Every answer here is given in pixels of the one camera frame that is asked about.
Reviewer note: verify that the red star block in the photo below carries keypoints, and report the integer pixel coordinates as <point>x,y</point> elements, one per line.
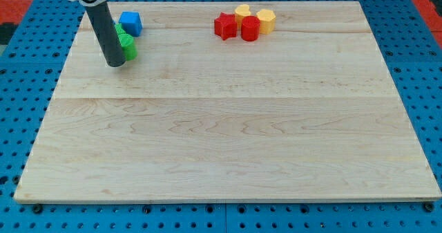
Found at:
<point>225,26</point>

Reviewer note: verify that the green cylinder block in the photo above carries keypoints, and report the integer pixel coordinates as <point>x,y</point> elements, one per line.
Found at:
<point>128,46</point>

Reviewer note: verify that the blue cube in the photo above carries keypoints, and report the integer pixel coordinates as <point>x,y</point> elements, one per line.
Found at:
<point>131,23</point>

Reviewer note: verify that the yellow hexagon block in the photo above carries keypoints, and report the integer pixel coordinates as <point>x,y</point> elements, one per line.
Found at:
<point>267,21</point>

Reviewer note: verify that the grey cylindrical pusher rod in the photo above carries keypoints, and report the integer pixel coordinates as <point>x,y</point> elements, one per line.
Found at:
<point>106,34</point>

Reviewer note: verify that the wooden board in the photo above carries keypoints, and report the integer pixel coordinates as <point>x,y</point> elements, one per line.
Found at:
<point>306,114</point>

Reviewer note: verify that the red cylinder block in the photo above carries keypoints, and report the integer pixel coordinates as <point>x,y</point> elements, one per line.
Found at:
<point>250,28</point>

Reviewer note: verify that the green star block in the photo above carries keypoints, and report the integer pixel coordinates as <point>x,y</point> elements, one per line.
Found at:
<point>119,29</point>

